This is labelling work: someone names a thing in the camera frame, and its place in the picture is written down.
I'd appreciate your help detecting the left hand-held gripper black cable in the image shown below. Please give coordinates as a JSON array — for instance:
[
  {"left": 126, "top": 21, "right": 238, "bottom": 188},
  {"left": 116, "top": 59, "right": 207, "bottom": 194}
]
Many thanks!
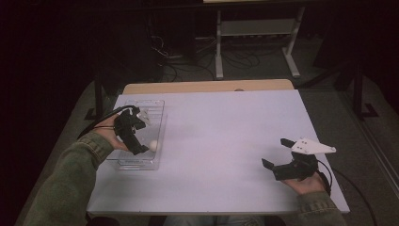
[{"left": 76, "top": 105, "right": 135, "bottom": 140}]

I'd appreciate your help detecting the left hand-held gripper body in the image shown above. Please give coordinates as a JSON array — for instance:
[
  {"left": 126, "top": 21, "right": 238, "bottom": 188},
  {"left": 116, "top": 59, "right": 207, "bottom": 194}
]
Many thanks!
[{"left": 113, "top": 105, "right": 152, "bottom": 152}]

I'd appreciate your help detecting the right hand-held gripper black cable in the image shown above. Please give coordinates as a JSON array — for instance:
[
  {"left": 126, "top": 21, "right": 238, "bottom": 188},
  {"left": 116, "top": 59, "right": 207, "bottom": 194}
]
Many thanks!
[{"left": 316, "top": 159, "right": 379, "bottom": 226}]

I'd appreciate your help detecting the hand-held gripper black cable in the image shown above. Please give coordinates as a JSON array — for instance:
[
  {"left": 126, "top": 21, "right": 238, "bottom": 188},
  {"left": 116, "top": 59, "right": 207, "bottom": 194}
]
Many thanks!
[
  {"left": 76, "top": 105, "right": 135, "bottom": 140},
  {"left": 316, "top": 159, "right": 379, "bottom": 226}
]

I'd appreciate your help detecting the clear plastic tray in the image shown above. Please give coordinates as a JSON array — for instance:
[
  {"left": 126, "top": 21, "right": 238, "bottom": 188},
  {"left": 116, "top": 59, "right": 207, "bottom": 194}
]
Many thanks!
[{"left": 105, "top": 99, "right": 168, "bottom": 172}]

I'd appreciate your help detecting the person's left hand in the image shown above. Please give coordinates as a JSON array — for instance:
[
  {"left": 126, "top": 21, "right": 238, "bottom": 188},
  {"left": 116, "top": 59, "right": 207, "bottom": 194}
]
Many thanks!
[{"left": 93, "top": 114, "right": 130, "bottom": 152}]

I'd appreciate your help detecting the person's right hand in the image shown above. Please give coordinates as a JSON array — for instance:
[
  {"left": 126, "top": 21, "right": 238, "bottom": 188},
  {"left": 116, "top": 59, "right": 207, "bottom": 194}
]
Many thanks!
[{"left": 281, "top": 171, "right": 327, "bottom": 196}]

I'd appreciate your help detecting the metal floor rail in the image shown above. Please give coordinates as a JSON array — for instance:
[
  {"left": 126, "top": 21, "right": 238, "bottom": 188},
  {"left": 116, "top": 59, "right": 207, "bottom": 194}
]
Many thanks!
[{"left": 360, "top": 119, "right": 399, "bottom": 199}]

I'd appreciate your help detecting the wooden table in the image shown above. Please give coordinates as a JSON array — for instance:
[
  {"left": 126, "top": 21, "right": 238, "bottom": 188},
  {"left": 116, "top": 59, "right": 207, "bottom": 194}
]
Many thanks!
[{"left": 121, "top": 78, "right": 295, "bottom": 96}]

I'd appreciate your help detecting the black metal stand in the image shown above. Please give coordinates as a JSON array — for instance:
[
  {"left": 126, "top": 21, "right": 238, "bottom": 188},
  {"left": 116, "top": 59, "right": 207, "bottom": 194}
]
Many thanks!
[
  {"left": 352, "top": 62, "right": 379, "bottom": 121},
  {"left": 84, "top": 72, "right": 106, "bottom": 123}
]

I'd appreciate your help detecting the tangle of floor cables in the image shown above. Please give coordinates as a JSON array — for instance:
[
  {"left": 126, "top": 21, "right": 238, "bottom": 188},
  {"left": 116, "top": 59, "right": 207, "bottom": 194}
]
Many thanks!
[{"left": 150, "top": 34, "right": 262, "bottom": 83}]

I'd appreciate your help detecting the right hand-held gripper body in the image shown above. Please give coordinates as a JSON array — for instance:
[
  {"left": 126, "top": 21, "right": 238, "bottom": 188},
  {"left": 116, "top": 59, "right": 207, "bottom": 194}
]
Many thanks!
[{"left": 272, "top": 137, "right": 337, "bottom": 182}]

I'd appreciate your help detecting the white metal desk frame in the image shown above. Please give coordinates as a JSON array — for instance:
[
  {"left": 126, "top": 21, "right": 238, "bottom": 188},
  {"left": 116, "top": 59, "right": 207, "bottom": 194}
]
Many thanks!
[{"left": 202, "top": 0, "right": 306, "bottom": 80}]

